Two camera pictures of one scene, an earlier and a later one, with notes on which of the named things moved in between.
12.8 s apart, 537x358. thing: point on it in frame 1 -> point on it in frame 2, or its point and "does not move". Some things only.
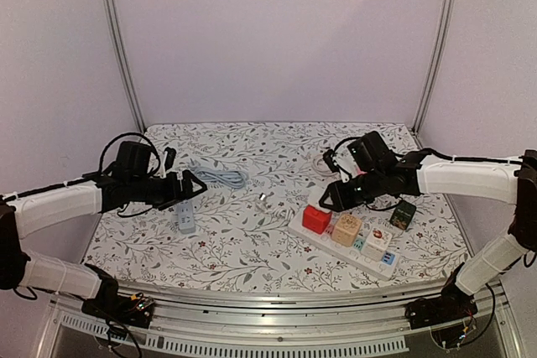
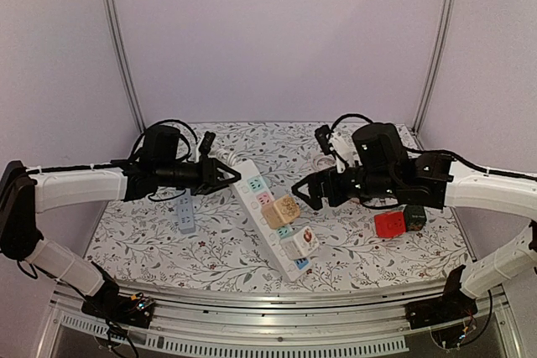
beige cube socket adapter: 346,230 -> 281,211
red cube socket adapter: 315,220 -> 390,225
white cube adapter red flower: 376,244 -> 300,244
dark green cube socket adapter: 403,215 -> 415,217
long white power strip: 383,269 -> 252,194
